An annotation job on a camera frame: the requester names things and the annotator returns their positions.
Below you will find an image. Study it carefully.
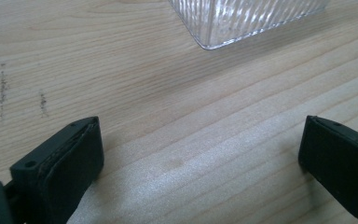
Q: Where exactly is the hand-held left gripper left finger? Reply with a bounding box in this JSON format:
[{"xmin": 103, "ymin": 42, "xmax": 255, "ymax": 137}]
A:
[{"xmin": 9, "ymin": 116, "xmax": 105, "ymax": 224}]

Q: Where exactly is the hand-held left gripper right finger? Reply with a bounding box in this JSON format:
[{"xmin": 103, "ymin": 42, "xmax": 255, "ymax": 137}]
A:
[{"xmin": 297, "ymin": 115, "xmax": 358, "ymax": 224}]

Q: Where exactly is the clear ribbed plastic container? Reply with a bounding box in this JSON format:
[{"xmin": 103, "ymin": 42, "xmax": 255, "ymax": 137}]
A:
[{"xmin": 167, "ymin": 0, "xmax": 332, "ymax": 51}]

